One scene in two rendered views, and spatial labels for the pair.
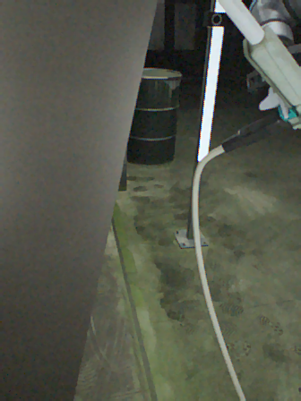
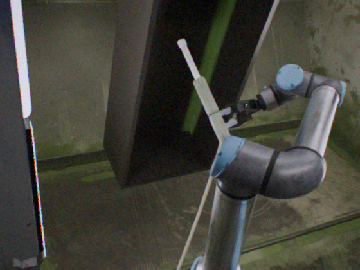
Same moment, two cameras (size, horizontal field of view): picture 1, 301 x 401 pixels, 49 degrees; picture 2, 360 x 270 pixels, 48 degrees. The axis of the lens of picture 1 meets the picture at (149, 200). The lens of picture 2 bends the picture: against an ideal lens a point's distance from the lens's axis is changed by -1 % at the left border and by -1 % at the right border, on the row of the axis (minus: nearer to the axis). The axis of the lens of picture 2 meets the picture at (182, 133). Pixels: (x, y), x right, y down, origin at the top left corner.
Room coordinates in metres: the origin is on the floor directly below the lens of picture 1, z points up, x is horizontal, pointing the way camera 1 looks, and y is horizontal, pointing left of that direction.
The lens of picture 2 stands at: (0.16, -1.56, 2.03)
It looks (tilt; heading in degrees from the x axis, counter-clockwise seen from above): 33 degrees down; 75
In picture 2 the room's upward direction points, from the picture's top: 8 degrees clockwise
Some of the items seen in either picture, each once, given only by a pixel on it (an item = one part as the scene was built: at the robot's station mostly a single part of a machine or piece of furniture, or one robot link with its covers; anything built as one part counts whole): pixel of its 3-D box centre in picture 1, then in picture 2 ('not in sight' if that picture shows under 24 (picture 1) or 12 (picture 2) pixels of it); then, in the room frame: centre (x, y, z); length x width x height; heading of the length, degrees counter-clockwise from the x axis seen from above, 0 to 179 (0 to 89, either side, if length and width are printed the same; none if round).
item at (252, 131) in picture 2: not in sight; (189, 141); (0.96, 1.13, 0.11); 2.70 x 0.02 x 0.13; 14
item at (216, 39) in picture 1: (210, 89); not in sight; (1.86, -0.31, 1.02); 0.06 x 0.02 x 0.83; 104
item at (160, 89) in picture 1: (150, 117); not in sight; (3.39, 0.02, 0.44); 0.59 x 0.58 x 0.89; 28
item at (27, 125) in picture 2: not in sight; (35, 196); (-0.04, -0.40, 0.96); 0.06 x 0.02 x 0.63; 104
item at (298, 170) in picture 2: not in sight; (313, 128); (0.80, -0.66, 1.43); 0.68 x 0.12 x 0.12; 55
